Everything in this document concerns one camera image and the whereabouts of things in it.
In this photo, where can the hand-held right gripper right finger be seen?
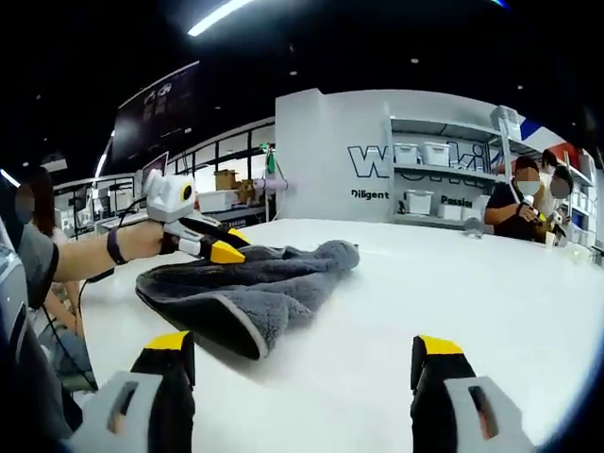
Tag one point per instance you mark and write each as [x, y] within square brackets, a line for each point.
[453, 406]

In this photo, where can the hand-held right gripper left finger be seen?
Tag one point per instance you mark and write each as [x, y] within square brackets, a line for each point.
[141, 406]

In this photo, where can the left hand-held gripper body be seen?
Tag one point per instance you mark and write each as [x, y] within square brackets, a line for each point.
[170, 198]

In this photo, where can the grey towel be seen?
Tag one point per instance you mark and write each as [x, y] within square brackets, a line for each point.
[264, 297]

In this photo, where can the person's left hand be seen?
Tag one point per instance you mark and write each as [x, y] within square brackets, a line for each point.
[146, 240]

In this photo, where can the white plastic tub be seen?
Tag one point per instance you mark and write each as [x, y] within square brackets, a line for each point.
[217, 200]

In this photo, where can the computer monitor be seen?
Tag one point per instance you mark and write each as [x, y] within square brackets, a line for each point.
[158, 162]

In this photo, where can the brown cardboard box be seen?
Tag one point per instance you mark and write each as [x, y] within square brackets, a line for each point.
[245, 191]
[225, 180]

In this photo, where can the dark wristband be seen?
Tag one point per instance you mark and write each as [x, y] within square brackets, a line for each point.
[117, 247]

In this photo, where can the purple rolled mat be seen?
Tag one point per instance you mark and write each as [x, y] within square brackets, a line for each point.
[271, 185]

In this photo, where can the green hanging item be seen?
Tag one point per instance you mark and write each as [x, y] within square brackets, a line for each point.
[270, 160]

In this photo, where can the white table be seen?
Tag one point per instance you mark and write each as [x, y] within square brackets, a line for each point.
[448, 302]

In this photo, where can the ceiling projector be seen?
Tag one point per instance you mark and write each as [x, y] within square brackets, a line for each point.
[54, 161]

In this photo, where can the white wearable neck device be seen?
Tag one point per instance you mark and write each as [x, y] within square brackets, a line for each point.
[11, 302]

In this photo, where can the small grey stand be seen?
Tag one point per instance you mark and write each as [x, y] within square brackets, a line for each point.
[473, 228]

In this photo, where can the ceiling light strip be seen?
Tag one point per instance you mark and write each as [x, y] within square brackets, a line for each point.
[222, 18]

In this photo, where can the white paper cup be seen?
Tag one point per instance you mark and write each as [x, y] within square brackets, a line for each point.
[549, 240]

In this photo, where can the white flat box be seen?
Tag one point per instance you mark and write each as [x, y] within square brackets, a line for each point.
[458, 211]

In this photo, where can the small translucent cup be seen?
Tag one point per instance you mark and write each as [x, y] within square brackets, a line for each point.
[578, 255]

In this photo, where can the white storage bin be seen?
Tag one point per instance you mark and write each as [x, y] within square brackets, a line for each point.
[407, 155]
[418, 201]
[436, 154]
[505, 122]

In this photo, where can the metal storage shelf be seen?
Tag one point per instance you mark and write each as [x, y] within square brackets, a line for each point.
[585, 179]
[443, 179]

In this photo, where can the dark wall screen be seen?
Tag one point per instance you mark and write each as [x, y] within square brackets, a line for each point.
[156, 108]

